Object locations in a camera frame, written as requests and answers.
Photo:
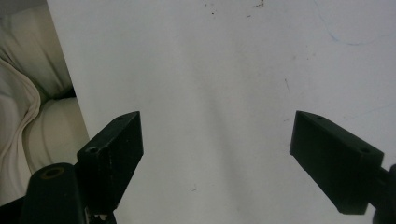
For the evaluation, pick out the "cream cloth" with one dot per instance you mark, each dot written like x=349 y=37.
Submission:
x=28 y=109

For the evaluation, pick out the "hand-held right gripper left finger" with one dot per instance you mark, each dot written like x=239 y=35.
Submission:
x=112 y=161

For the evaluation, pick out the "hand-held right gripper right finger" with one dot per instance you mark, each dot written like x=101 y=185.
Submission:
x=336 y=168

